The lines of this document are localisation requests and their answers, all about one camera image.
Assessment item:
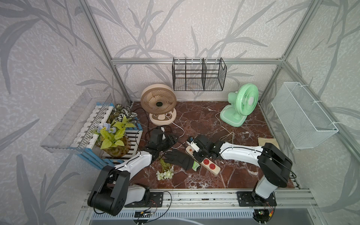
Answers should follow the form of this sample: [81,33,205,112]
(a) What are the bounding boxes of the beige power strip red sockets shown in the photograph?
[186,146,221,176]

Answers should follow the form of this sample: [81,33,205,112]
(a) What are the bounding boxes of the black work glove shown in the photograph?
[164,150,201,172]

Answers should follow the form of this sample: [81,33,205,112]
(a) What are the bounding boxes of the white beige fan cable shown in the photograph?
[165,112,195,150]

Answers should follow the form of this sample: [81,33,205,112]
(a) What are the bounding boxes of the white artificial flower sprig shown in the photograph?
[156,159,174,181]

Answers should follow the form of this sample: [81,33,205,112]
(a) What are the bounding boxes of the beige round desk fan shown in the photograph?
[140,84,177,126]

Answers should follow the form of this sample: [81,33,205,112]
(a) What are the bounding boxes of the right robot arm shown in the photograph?
[186,135,293,207]

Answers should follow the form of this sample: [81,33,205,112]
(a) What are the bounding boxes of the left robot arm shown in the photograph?
[87,127,178,216]

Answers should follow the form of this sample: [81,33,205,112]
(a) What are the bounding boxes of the green desk fan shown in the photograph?
[220,83,259,128]

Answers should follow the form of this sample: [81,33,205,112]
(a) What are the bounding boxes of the potted green plant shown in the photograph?
[92,118,135,158]

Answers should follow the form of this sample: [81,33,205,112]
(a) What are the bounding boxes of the striped leaf plant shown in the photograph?
[111,104,137,122]

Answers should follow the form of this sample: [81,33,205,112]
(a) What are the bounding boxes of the beige work glove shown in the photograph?
[258,137,280,150]

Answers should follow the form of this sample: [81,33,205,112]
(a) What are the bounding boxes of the blue white wooden crate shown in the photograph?
[70,102,143,169]

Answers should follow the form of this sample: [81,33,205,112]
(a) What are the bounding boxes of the clear plastic tray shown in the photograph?
[40,89,113,154]

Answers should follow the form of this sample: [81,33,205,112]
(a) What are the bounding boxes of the black power strip cable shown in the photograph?
[132,107,175,150]

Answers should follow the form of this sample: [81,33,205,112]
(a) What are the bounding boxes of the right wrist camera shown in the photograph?
[186,140,200,153]

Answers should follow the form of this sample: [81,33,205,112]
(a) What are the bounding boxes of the white green fan cable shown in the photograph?
[215,111,236,144]

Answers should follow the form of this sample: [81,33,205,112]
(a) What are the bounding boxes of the black wire basket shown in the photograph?
[172,58,227,92]

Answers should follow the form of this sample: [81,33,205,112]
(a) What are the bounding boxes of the white wire basket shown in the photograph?
[271,82,338,150]

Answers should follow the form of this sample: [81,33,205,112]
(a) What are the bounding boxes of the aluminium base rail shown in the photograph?
[76,188,327,225]

